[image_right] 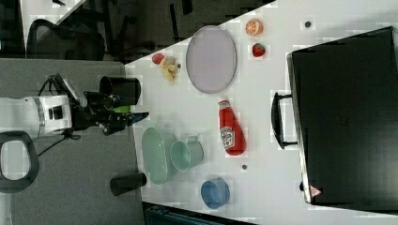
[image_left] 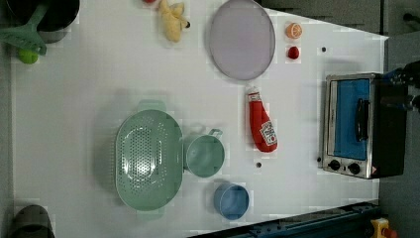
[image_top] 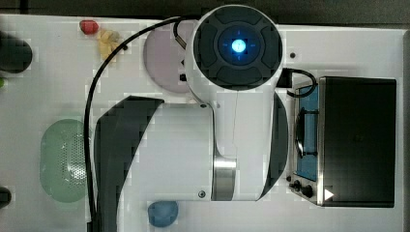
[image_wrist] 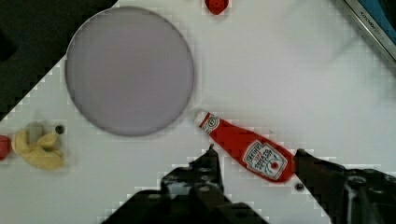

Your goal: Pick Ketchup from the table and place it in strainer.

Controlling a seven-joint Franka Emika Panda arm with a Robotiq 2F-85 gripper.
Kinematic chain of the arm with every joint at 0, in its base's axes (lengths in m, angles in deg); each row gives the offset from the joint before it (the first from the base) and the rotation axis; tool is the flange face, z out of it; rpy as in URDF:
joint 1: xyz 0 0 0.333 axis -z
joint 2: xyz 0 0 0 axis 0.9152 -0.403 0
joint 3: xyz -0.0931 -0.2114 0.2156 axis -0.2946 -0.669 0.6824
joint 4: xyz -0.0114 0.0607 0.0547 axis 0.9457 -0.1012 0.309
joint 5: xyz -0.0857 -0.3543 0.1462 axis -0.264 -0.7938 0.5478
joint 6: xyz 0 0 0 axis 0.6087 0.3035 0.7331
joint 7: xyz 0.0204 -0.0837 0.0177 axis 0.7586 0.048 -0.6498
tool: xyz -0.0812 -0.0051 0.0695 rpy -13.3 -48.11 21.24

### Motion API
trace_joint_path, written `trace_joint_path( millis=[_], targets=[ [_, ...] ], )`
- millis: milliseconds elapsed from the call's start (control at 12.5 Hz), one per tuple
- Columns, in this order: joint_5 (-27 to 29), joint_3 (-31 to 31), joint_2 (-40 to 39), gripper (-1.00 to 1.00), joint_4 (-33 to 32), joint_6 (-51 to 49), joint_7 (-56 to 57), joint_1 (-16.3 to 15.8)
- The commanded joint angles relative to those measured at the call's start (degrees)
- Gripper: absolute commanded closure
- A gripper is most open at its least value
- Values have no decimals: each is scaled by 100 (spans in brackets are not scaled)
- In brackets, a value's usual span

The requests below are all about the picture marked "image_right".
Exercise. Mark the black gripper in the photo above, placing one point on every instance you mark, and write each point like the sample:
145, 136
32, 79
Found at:
96, 110

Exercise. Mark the red plush ketchup bottle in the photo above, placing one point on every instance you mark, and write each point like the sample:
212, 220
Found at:
231, 133

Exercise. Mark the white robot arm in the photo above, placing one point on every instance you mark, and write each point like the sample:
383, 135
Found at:
28, 118

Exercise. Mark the green metal strainer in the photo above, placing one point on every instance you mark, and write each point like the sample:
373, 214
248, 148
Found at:
156, 147

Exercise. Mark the green small object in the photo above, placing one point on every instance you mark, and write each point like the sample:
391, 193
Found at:
122, 109

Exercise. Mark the black cylinder cup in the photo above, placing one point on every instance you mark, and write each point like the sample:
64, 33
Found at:
124, 87

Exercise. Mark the red round toy fruit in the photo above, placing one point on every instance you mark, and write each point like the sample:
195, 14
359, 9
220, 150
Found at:
156, 58

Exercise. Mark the yellow banana peel toy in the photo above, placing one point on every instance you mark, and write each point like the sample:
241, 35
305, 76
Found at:
169, 68

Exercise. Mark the green metal mug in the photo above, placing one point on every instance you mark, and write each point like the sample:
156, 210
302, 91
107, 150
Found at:
188, 154

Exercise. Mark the black office chair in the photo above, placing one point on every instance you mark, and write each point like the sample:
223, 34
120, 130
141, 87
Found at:
66, 41

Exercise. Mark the grey round plate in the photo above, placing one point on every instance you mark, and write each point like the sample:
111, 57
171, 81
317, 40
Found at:
211, 60

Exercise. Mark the blue cup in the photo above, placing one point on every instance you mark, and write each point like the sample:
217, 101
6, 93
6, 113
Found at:
215, 193

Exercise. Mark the red strawberry toy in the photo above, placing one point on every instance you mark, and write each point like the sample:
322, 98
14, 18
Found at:
258, 50

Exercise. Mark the orange slice toy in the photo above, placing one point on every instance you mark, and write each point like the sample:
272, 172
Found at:
254, 28

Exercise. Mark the black toaster oven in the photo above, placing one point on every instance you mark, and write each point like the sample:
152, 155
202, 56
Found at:
344, 96

